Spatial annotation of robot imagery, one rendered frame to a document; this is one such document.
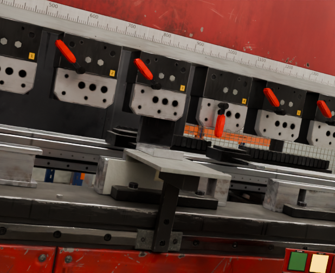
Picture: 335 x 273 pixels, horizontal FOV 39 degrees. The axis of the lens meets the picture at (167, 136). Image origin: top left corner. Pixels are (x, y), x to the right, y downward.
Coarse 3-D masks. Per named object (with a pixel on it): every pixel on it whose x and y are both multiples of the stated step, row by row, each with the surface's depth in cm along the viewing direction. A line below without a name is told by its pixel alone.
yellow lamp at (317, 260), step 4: (316, 256) 119; (320, 256) 119; (324, 256) 119; (312, 260) 118; (316, 260) 119; (320, 260) 119; (324, 260) 119; (312, 264) 119; (316, 264) 119; (320, 264) 119; (324, 264) 120; (312, 268) 119; (316, 268) 119; (320, 268) 119; (324, 268) 120; (324, 272) 120
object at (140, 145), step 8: (144, 120) 127; (152, 120) 128; (160, 120) 129; (168, 120) 130; (144, 128) 127; (152, 128) 128; (160, 128) 129; (168, 128) 130; (144, 136) 127; (152, 136) 128; (160, 136) 129; (168, 136) 130; (144, 144) 129; (152, 144) 129; (160, 144) 130; (168, 144) 130
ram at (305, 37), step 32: (64, 0) 112; (96, 0) 115; (128, 0) 118; (160, 0) 121; (192, 0) 125; (224, 0) 129; (256, 0) 133; (288, 0) 137; (320, 0) 141; (96, 32) 116; (192, 32) 126; (224, 32) 130; (256, 32) 134; (288, 32) 138; (320, 32) 143; (192, 64) 132; (224, 64) 131; (320, 64) 144
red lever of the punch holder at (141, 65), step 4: (136, 60) 117; (140, 60) 117; (136, 64) 117; (140, 64) 117; (144, 64) 118; (140, 68) 117; (144, 68) 118; (140, 72) 119; (144, 72) 118; (148, 72) 118; (144, 76) 119; (148, 76) 118; (152, 76) 119; (152, 80) 119; (152, 84) 120; (156, 84) 119; (160, 84) 120; (152, 88) 121; (156, 88) 119; (160, 88) 120
